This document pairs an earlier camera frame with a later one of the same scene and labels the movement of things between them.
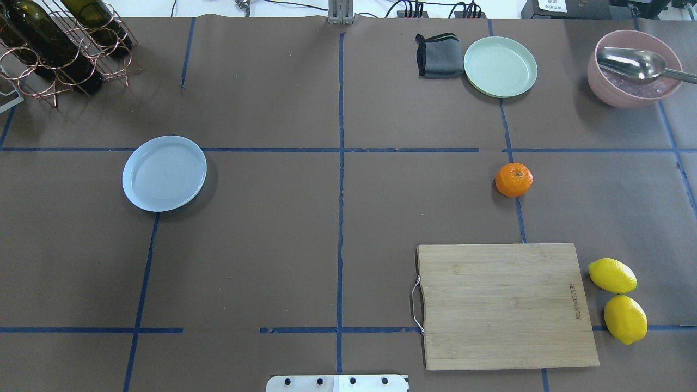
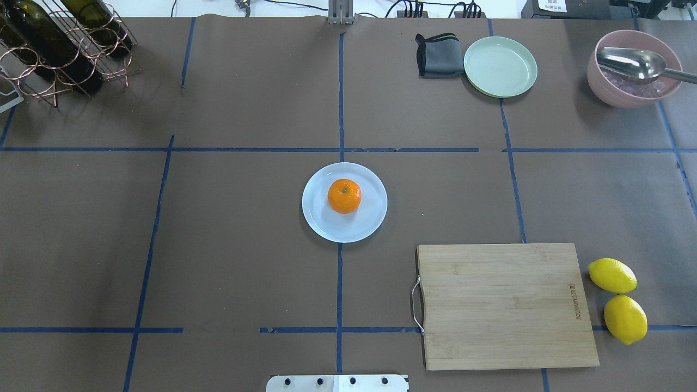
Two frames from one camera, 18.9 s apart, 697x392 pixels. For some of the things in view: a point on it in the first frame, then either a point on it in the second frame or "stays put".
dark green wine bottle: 43,42 stays put
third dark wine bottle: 21,48 stays put
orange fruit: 513,179 to 344,196
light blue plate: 164,172 to 344,228
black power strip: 401,13 stays put
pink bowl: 621,93 stays put
